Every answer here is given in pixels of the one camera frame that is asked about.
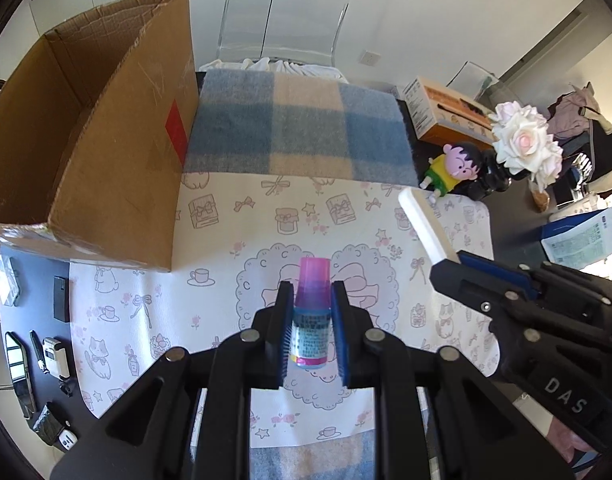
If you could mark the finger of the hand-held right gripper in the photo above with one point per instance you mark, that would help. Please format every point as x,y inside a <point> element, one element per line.
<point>466,285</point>
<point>491,267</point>

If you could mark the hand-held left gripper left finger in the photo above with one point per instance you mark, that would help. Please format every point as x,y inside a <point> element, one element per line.
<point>286,335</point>

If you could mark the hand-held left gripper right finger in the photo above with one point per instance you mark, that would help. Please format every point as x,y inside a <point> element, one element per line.
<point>338,335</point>

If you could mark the small pink-capped bottle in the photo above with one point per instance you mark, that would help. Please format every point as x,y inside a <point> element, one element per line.
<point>312,310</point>

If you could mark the white bar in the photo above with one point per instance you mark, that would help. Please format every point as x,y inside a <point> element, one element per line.
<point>428,225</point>

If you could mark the brown cardboard box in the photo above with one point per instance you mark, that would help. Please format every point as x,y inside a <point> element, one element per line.
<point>125,170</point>

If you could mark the jar with brown contents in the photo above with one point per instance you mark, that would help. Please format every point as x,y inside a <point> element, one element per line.
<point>539,201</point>

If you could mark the blue white packet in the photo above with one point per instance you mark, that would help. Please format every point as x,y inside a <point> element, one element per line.
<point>581,240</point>

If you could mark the cartoon boy figurine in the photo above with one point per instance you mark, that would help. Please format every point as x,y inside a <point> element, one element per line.
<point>458,160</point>

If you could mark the white printed mat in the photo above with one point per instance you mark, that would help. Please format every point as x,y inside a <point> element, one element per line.
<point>225,240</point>

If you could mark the white rose bouquet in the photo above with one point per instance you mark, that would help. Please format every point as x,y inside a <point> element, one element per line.
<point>523,142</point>

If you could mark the orange white carton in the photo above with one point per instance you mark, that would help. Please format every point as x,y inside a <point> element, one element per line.
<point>446,120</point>

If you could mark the pile of clothes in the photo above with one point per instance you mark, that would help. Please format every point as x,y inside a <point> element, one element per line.
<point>576,110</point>

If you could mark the blue beige plaid blanket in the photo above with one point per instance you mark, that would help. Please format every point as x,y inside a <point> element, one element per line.
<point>296,125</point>

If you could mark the black phone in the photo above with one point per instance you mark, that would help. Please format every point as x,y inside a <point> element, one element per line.
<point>61,300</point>

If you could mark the small white device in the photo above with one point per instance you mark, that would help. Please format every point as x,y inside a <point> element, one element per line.
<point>55,357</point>

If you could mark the white key fob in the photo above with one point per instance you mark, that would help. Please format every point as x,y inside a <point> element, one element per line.
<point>67,441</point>

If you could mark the black pen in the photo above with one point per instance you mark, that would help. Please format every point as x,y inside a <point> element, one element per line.
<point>37,352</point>

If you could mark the black foil packet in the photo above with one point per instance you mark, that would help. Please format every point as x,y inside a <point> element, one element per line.
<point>48,420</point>

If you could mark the white cloth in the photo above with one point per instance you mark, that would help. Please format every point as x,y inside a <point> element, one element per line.
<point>286,67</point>

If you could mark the glossy black device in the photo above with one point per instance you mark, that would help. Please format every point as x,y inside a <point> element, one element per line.
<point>16,360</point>

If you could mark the tissue pack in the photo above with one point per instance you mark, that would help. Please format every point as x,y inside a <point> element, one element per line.
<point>8,282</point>

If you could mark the wall socket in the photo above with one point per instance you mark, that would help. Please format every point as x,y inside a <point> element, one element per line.
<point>371,57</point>

